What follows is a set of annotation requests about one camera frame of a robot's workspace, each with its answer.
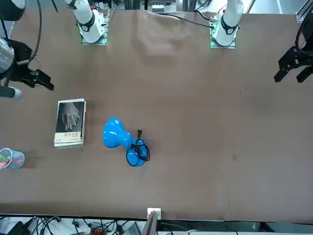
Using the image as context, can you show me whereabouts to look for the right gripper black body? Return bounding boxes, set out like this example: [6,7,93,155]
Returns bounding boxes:
[4,40,38,87]

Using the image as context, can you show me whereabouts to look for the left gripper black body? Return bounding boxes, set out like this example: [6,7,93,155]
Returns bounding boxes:
[298,46,313,66]

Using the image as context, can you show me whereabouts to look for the black book with cream band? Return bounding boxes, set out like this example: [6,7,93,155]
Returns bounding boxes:
[54,98,85,145]

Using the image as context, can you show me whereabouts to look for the clear blue pen cup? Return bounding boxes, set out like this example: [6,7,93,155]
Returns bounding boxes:
[0,147,26,170]

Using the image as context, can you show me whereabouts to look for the white socket plate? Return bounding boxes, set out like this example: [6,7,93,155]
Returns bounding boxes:
[147,207,162,220]

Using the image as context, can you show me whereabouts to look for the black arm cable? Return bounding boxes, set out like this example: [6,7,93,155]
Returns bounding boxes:
[28,0,42,61]
[294,11,313,56]

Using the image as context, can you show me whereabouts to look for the black cable across table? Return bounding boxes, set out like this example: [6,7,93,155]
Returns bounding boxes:
[156,13,213,28]

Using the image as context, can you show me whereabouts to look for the aluminium frame post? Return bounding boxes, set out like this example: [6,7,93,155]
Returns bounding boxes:
[141,210,159,235]

